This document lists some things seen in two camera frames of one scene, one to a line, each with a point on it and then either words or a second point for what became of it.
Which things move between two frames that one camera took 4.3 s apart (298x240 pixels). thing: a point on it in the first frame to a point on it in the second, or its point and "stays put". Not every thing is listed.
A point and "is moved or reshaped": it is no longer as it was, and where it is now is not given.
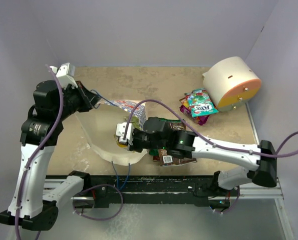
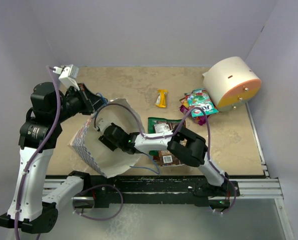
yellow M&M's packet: [121, 145] is moved or reshaped
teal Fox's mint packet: [200, 103] stays put
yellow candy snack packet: [185, 102] stays put
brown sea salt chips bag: [166, 160] stays put
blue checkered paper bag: [99, 124] is moved or reshaped
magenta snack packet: [200, 120] stays put
